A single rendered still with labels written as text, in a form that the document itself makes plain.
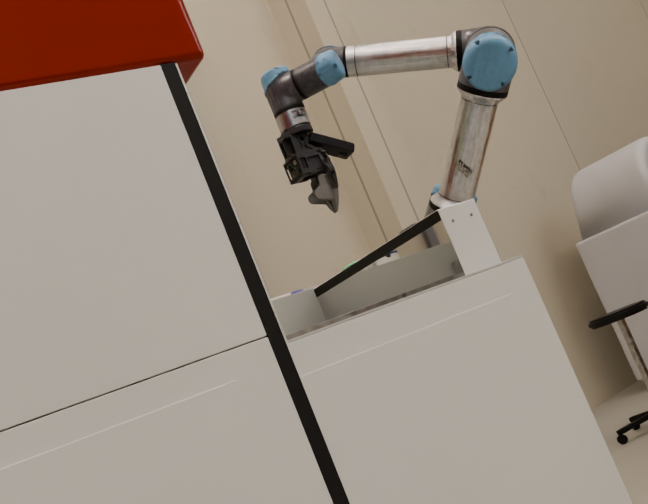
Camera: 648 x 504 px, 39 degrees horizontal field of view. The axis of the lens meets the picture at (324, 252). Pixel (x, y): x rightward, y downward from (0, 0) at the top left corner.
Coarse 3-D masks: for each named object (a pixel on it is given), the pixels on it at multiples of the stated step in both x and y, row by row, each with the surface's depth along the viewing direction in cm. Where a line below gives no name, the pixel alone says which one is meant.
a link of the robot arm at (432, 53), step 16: (464, 32) 211; (320, 48) 221; (336, 48) 218; (352, 48) 217; (368, 48) 216; (384, 48) 215; (400, 48) 214; (416, 48) 213; (432, 48) 212; (448, 48) 211; (464, 48) 210; (352, 64) 216; (368, 64) 216; (384, 64) 215; (400, 64) 215; (416, 64) 214; (432, 64) 214; (448, 64) 213
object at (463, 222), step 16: (448, 208) 172; (464, 208) 174; (448, 224) 171; (464, 224) 173; (480, 224) 174; (464, 240) 171; (480, 240) 173; (464, 256) 170; (480, 256) 172; (496, 256) 174
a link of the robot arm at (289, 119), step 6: (294, 108) 208; (300, 108) 209; (282, 114) 209; (288, 114) 208; (294, 114) 208; (300, 114) 209; (306, 114) 210; (276, 120) 211; (282, 120) 209; (288, 120) 208; (294, 120) 208; (300, 120) 208; (306, 120) 209; (282, 126) 209; (288, 126) 208; (294, 126) 208; (282, 132) 210
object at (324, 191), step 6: (324, 174) 208; (318, 180) 207; (324, 180) 208; (324, 186) 207; (330, 186) 207; (318, 192) 206; (324, 192) 207; (330, 192) 207; (336, 192) 207; (318, 198) 206; (324, 198) 206; (330, 198) 207; (336, 198) 208; (336, 204) 208; (336, 210) 208
